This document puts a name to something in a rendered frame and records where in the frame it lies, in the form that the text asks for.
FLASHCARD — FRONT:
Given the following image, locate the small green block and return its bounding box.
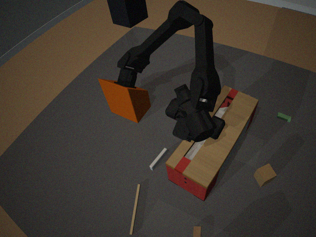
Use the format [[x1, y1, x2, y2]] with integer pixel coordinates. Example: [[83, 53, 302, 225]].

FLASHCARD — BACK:
[[277, 112, 291, 122]]

